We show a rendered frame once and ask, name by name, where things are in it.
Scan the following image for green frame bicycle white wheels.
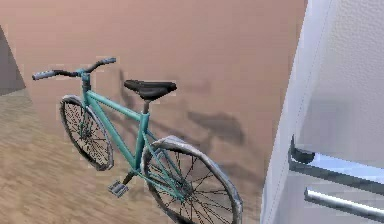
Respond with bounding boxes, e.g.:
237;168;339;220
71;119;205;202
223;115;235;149
31;57;244;224

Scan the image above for dark grey fridge handle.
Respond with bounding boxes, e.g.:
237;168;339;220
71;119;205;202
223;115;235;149
288;134;384;196

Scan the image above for silver fridge handle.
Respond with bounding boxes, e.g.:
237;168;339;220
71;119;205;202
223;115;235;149
303;187;384;223

